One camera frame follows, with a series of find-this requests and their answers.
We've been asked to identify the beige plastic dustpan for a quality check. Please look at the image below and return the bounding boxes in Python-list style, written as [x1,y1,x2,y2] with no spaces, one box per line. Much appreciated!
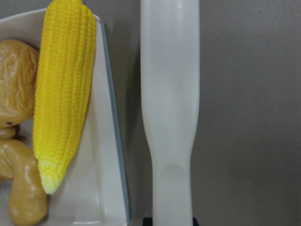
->
[0,9,129,226]

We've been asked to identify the beige hand brush black bristles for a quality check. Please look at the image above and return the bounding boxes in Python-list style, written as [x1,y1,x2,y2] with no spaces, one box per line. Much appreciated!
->
[141,0,200,226]

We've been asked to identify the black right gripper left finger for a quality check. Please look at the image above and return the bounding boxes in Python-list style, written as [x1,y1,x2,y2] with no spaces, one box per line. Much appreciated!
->
[142,218,153,226]

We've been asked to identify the brown toy potato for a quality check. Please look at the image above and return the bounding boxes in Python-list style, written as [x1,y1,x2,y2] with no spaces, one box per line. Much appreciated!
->
[0,40,39,127]

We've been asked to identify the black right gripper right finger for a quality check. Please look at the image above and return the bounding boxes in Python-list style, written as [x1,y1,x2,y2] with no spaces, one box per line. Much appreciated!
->
[192,218,199,226]

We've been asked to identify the tan toy ginger root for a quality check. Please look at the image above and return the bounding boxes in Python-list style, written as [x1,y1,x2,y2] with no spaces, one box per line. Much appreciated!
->
[0,127,48,226]

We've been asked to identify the yellow toy corn cob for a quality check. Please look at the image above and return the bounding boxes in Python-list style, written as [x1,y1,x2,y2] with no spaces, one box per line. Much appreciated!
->
[33,0,96,194]

